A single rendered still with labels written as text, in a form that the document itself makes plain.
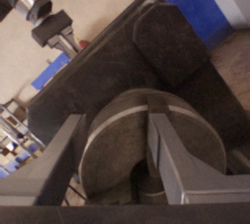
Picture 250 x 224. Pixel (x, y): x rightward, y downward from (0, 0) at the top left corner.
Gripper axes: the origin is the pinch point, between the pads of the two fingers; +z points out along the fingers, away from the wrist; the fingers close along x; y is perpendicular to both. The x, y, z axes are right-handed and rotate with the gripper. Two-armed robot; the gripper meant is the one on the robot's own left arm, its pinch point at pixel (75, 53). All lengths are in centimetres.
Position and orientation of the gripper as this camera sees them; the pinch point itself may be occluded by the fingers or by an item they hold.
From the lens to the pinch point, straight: 66.4
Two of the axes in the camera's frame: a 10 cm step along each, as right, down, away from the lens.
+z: 6.6, 7.2, 2.3
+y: -4.3, 1.1, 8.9
